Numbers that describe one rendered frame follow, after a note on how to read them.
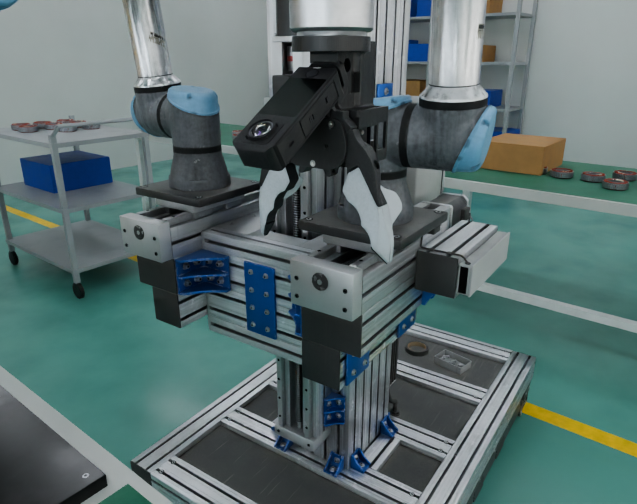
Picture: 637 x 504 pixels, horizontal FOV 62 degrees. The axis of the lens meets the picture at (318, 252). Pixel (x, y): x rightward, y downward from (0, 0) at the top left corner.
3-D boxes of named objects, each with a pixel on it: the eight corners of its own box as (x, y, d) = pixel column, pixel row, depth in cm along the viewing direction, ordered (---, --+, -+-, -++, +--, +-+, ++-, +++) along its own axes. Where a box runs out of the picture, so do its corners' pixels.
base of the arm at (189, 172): (201, 175, 142) (198, 137, 138) (243, 182, 134) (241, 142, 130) (156, 185, 130) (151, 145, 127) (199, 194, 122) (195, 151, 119)
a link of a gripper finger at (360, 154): (400, 195, 47) (352, 110, 47) (392, 199, 46) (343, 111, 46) (362, 218, 50) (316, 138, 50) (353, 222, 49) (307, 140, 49)
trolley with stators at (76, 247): (90, 241, 406) (69, 105, 371) (171, 272, 347) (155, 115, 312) (8, 263, 362) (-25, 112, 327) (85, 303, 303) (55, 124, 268)
